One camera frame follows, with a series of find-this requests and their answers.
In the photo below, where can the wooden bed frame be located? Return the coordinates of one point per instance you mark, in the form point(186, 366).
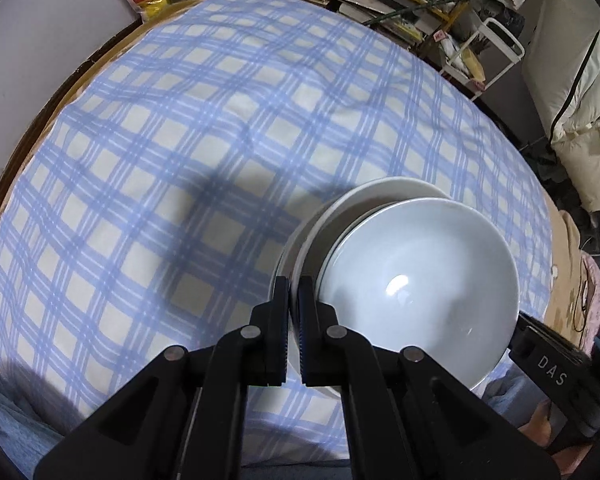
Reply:
point(95, 67)

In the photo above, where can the large plain white bowl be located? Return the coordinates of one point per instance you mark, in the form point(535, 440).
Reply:
point(430, 260)

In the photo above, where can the beige flower blanket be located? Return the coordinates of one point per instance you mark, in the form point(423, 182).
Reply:
point(565, 270)

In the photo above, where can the person's blue fleece clothing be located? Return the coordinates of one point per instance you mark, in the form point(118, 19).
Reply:
point(10, 410)

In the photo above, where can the pile of flat books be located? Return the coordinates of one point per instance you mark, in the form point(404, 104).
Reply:
point(375, 5)

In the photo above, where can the large cherry print plate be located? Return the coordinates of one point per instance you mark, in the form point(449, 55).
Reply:
point(370, 191)

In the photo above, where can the yellow bag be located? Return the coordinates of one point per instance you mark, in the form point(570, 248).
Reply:
point(152, 7)

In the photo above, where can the blue plaid bed sheet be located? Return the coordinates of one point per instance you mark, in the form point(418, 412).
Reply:
point(180, 135)

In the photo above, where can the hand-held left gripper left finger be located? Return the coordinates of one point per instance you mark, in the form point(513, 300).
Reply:
point(280, 332)

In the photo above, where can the white utility cart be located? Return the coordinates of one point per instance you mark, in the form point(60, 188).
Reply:
point(505, 40)

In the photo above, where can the yellow wooden shelf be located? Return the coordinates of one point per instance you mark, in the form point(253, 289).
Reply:
point(447, 19)

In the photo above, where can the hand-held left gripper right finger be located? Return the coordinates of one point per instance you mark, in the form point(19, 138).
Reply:
point(305, 332)

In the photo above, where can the person's right forearm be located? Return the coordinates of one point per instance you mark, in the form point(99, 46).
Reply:
point(540, 425)

